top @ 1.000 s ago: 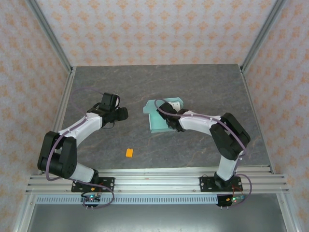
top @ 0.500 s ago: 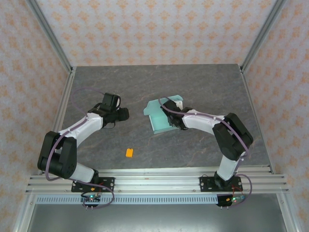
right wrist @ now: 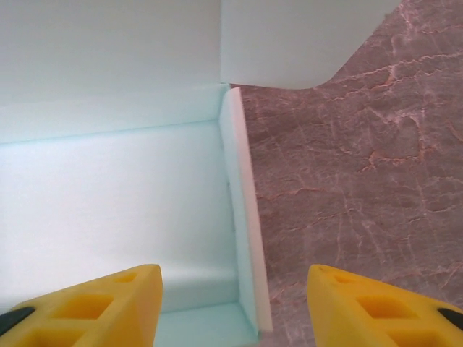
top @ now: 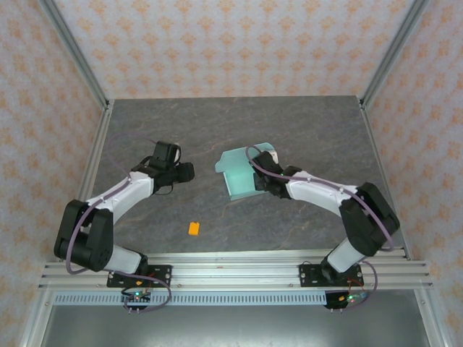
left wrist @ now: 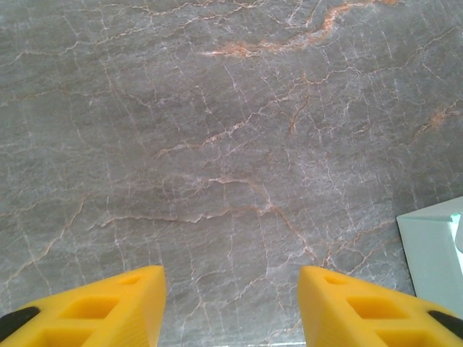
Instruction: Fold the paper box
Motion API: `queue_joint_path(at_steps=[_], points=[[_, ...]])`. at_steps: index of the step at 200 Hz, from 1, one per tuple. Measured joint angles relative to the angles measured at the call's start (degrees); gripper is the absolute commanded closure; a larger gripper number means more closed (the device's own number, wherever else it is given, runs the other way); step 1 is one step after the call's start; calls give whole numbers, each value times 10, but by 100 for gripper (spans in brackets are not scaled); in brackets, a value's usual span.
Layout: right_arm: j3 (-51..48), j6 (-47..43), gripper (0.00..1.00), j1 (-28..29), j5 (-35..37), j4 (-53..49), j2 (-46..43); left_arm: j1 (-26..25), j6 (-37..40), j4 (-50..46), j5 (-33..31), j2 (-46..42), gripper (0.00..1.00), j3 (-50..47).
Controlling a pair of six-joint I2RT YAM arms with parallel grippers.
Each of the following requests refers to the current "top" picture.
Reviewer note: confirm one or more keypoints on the small circuit board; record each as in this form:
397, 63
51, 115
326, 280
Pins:
136, 297
352, 298

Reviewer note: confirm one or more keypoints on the small orange block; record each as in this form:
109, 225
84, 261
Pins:
194, 229

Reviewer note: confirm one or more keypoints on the grey metal sheet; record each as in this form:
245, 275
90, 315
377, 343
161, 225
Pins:
235, 327

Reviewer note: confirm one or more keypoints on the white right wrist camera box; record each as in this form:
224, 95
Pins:
275, 156

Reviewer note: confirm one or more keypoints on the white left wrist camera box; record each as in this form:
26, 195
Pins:
176, 153

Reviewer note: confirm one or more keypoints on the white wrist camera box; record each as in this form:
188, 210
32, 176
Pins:
176, 153
275, 156

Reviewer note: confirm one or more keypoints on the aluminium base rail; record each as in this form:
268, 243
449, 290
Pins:
235, 271

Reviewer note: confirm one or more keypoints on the aluminium corner post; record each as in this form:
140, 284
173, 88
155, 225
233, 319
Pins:
77, 58
392, 54

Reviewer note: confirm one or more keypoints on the mint green paper box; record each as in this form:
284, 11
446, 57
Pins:
238, 177

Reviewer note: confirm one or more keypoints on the aluminium side rail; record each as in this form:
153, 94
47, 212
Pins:
92, 162
376, 155

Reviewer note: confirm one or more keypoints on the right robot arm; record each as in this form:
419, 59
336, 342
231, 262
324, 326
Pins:
318, 191

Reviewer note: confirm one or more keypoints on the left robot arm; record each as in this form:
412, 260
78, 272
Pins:
134, 188

